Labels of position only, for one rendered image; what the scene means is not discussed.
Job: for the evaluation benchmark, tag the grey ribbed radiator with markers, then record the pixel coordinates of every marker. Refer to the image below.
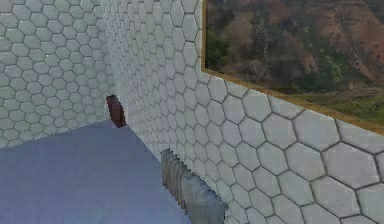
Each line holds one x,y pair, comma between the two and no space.
193,191

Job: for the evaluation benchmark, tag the dark red-brown block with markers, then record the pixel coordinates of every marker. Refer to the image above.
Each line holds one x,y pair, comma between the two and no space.
116,111

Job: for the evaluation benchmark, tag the gold framed landscape picture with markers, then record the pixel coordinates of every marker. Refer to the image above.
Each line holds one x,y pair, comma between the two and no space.
293,50

